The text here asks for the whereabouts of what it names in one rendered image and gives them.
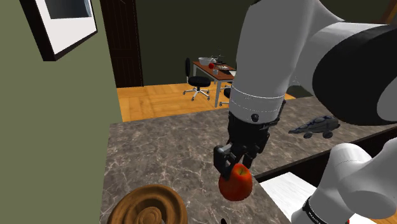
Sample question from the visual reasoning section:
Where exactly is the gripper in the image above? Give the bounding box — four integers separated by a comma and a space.
213, 99, 287, 181

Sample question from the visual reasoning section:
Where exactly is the brown wooden bowl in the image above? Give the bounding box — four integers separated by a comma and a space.
106, 184, 189, 224

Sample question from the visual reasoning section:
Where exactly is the black office chair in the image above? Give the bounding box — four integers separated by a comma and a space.
182, 57, 212, 102
218, 83, 233, 108

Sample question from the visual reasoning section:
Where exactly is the grey toy car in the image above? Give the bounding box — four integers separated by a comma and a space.
288, 115, 341, 140

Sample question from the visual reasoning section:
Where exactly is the black framed wall picture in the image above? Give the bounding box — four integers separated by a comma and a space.
19, 0, 99, 62

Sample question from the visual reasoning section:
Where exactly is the dark wooden door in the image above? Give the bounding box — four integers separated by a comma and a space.
99, 0, 144, 89

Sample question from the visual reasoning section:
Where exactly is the brown desk with white legs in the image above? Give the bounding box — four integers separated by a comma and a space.
192, 49, 239, 109

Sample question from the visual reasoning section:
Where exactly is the red apple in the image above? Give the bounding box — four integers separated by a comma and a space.
218, 163, 254, 202

